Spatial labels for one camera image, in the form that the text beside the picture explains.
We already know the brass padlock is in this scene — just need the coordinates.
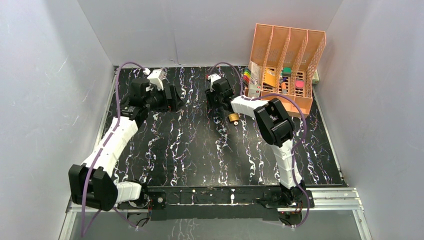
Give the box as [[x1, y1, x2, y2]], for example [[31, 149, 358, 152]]
[[228, 113, 240, 126]]

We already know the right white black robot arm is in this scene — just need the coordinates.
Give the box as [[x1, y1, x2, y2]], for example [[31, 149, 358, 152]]
[[205, 77, 305, 207]]

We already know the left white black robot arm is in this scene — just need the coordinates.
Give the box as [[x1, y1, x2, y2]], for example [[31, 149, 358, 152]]
[[68, 78, 183, 211]]

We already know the small white box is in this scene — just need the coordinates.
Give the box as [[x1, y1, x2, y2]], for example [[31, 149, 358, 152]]
[[247, 84, 262, 99]]

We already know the coloured marker set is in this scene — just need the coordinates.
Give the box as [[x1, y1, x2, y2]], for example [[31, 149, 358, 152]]
[[241, 66, 252, 87]]

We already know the orange plastic file organizer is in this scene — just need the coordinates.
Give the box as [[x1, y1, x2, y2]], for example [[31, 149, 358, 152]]
[[248, 23, 327, 117]]

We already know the green object in organizer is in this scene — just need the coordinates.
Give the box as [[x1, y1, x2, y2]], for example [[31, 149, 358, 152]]
[[282, 67, 292, 77]]

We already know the pink object in organizer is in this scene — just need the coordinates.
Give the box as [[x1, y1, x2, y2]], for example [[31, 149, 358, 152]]
[[295, 78, 305, 91]]

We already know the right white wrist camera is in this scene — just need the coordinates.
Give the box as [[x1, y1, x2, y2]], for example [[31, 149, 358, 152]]
[[206, 73, 221, 92]]

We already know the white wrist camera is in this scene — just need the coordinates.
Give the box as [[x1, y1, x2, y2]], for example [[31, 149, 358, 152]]
[[206, 73, 221, 92], [142, 68, 166, 91]]

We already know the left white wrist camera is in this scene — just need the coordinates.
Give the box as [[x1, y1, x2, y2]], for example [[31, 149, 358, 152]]
[[142, 68, 166, 91]]

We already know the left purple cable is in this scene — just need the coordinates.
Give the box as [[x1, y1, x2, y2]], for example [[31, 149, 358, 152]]
[[80, 61, 150, 239]]

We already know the purple cable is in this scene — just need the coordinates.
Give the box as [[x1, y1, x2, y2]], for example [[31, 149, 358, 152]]
[[207, 62, 311, 229], [80, 61, 150, 239]]

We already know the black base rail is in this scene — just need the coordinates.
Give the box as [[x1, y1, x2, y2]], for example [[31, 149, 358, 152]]
[[66, 185, 362, 229]]

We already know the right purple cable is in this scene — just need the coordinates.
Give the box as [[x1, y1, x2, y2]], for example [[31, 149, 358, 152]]
[[207, 62, 311, 229]]

